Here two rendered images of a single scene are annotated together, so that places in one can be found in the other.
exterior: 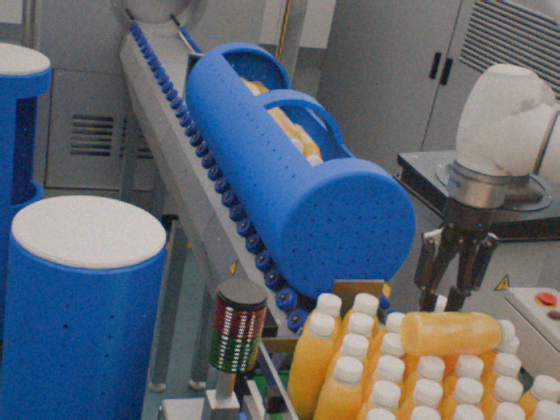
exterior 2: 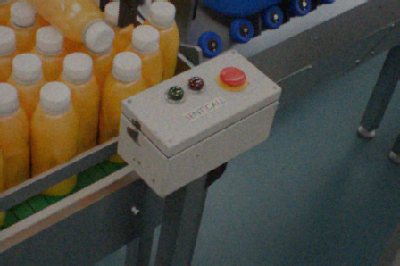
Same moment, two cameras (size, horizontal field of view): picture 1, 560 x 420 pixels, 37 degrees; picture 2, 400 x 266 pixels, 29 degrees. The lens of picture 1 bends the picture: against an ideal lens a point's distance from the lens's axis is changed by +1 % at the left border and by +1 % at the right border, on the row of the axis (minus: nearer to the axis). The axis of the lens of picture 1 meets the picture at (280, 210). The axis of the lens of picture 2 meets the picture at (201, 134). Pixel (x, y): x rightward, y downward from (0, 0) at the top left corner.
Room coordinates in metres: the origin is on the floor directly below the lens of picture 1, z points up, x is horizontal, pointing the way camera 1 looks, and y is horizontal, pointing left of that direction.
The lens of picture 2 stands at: (0.94, -1.20, 1.80)
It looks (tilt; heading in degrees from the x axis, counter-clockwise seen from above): 45 degrees down; 63
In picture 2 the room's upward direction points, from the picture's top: 12 degrees clockwise
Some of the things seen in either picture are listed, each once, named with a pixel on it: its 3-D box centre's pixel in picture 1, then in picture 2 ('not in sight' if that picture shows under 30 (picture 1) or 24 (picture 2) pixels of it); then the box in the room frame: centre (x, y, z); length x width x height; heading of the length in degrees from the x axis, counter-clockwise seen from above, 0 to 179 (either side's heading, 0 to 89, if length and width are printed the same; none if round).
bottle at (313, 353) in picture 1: (311, 370); not in sight; (1.15, -0.10, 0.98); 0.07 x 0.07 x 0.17
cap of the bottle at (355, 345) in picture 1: (355, 345); not in sight; (1.11, -0.15, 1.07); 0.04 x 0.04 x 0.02
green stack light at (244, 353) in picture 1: (233, 342); not in sight; (0.88, 0.02, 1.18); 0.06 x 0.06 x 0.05
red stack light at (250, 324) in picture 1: (239, 311); not in sight; (0.88, 0.02, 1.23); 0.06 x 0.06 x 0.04
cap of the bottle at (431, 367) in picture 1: (430, 366); (24, 12); (1.09, -0.27, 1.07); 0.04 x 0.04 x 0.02
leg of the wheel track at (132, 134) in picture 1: (126, 183); not in sight; (3.23, 0.66, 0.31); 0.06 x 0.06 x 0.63; 22
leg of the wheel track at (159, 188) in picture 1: (159, 184); not in sight; (3.28, 0.53, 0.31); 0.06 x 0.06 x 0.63; 22
